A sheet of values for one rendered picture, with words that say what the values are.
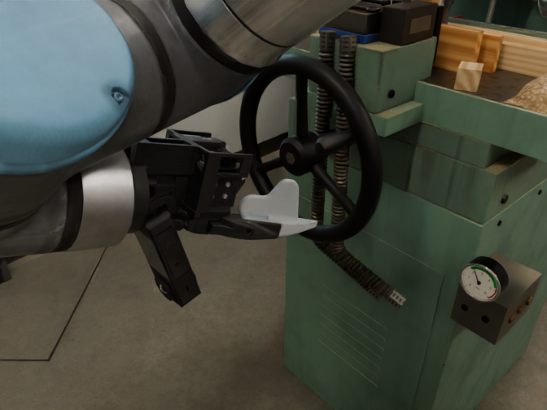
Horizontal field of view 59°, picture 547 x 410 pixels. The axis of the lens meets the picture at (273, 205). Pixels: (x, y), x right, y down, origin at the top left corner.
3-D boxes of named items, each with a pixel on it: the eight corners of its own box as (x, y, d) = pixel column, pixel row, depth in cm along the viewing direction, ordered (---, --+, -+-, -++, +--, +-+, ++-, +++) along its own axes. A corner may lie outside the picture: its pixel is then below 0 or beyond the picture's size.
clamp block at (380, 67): (305, 90, 79) (307, 33, 74) (358, 74, 86) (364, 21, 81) (378, 115, 69) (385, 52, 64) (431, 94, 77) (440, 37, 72)
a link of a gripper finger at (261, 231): (285, 230, 46) (194, 216, 43) (281, 245, 47) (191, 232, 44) (273, 211, 50) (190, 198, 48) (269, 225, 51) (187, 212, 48)
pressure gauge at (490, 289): (452, 298, 74) (463, 256, 70) (465, 286, 77) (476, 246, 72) (490, 320, 70) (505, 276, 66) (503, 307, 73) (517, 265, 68)
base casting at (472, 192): (286, 137, 102) (286, 96, 97) (437, 82, 134) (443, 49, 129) (485, 228, 73) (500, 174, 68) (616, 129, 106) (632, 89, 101)
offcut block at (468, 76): (457, 81, 73) (461, 60, 71) (479, 85, 72) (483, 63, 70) (453, 89, 70) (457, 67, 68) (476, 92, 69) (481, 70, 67)
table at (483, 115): (223, 77, 95) (220, 45, 92) (328, 51, 112) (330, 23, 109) (531, 194, 56) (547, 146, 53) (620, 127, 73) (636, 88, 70)
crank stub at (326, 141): (316, 160, 60) (308, 141, 60) (346, 147, 63) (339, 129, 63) (329, 155, 58) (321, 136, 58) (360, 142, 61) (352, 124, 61)
